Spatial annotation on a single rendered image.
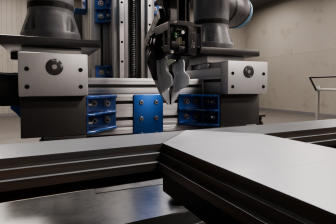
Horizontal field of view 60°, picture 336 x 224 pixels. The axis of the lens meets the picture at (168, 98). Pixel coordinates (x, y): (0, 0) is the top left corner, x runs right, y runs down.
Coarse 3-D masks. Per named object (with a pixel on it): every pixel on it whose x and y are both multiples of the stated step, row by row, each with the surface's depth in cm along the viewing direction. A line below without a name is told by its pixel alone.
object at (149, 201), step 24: (72, 192) 67; (120, 192) 67; (144, 192) 67; (0, 216) 55; (24, 216) 55; (48, 216) 55; (72, 216) 55; (96, 216) 55; (120, 216) 55; (144, 216) 55; (168, 216) 56; (192, 216) 58
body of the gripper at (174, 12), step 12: (156, 0) 56; (168, 0) 56; (180, 0) 56; (168, 12) 56; (180, 12) 54; (168, 24) 51; (180, 24) 52; (192, 24) 53; (156, 36) 56; (168, 36) 51; (180, 36) 54; (192, 36) 54; (156, 48) 57; (168, 48) 51; (180, 48) 53; (192, 48) 54
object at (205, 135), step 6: (192, 132) 49; (198, 132) 49; (204, 132) 49; (210, 132) 49; (216, 132) 49; (222, 132) 49; (228, 132) 49; (234, 132) 49; (240, 132) 49; (174, 138) 43; (180, 138) 43; (186, 138) 43; (192, 138) 43; (198, 138) 43; (204, 138) 43
